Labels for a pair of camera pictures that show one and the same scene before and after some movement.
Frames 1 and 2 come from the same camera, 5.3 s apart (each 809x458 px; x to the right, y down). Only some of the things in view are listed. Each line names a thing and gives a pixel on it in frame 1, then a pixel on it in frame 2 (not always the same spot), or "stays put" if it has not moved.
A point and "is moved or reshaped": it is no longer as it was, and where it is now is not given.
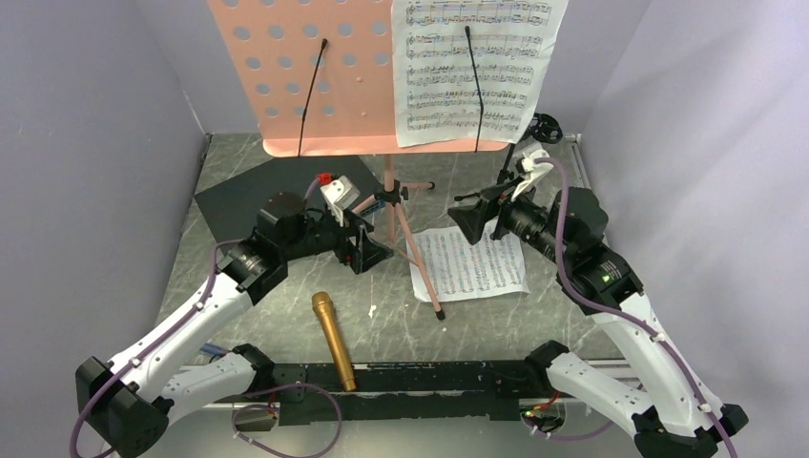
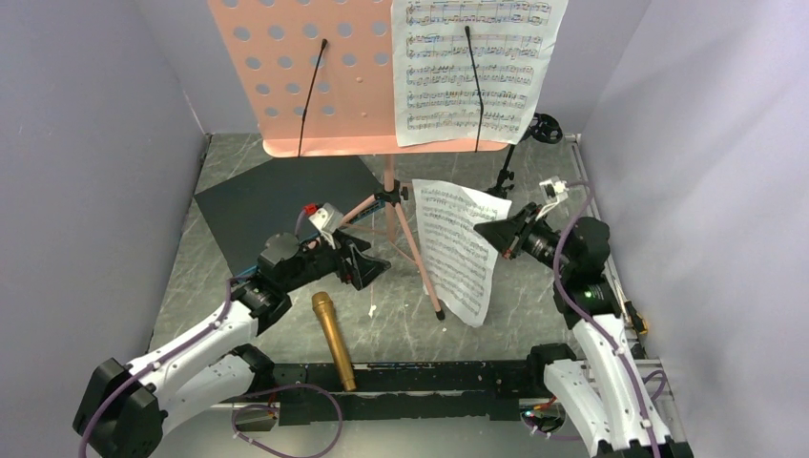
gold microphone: [323, 305] stays put
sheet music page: [461, 270] is moved or reshaped
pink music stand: [318, 79] stays put
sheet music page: [436, 97] stays put
